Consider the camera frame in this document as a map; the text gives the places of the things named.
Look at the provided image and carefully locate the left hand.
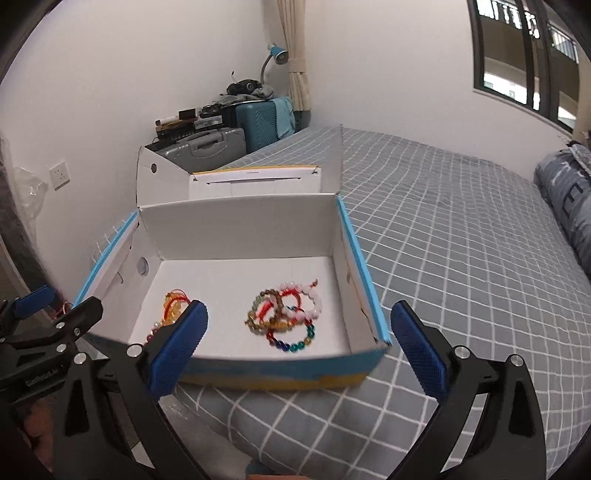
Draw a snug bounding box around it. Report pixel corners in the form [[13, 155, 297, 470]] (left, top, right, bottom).
[[17, 398, 54, 472]]

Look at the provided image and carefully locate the grey suitcase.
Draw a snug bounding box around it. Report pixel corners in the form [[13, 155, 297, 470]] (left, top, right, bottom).
[[146, 128, 246, 173]]

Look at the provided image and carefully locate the brown wooden bead bracelet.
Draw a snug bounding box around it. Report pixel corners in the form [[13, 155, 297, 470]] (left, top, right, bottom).
[[244, 287, 286, 334]]

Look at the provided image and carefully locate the multicolour bead bracelet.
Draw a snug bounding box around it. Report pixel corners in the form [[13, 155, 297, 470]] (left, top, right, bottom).
[[264, 317, 317, 354]]

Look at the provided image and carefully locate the yellow bead bracelet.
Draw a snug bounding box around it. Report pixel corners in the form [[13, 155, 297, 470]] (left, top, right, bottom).
[[161, 289, 191, 326]]

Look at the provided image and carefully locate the white wall socket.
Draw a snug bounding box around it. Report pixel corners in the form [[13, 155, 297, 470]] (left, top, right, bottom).
[[48, 160, 70, 190]]

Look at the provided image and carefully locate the white blue cardboard box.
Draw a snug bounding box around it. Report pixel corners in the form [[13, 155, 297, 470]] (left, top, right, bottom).
[[80, 126, 392, 390]]

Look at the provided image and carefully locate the red cord bracelet gold plate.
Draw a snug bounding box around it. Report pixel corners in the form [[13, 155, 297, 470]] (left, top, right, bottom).
[[164, 289, 190, 308]]

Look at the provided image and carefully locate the grey checked bed sheet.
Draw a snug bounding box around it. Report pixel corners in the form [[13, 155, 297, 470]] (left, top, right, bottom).
[[175, 129, 590, 479]]

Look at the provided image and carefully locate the rolled blue grey duvet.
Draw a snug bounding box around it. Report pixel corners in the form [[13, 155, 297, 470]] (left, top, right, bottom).
[[534, 141, 591, 277]]

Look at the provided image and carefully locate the red string gold charm bracelet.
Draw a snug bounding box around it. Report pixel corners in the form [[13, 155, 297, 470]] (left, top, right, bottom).
[[252, 277, 320, 333]]

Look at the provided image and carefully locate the clutter pile on suitcases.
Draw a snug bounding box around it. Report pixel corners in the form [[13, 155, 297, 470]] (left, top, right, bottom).
[[155, 79, 276, 140]]

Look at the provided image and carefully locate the dark framed window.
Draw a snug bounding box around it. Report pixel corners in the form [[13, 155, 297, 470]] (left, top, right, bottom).
[[467, 0, 583, 133]]

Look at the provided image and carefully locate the pink white bead bracelet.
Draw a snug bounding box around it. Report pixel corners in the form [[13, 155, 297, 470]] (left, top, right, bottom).
[[278, 280, 324, 325]]

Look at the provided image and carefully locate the teal cloth on suitcase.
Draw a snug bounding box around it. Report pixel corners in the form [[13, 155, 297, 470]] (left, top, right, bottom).
[[271, 96, 296, 140]]

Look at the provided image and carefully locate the blue desk lamp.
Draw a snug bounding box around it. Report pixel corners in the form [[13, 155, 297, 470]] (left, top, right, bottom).
[[259, 43, 290, 85]]

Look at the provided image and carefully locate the beige left curtain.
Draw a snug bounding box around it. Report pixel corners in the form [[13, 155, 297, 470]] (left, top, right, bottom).
[[276, 0, 311, 112]]

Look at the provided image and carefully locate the teal suitcase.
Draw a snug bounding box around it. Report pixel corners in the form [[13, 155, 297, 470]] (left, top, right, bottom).
[[221, 99, 280, 153]]

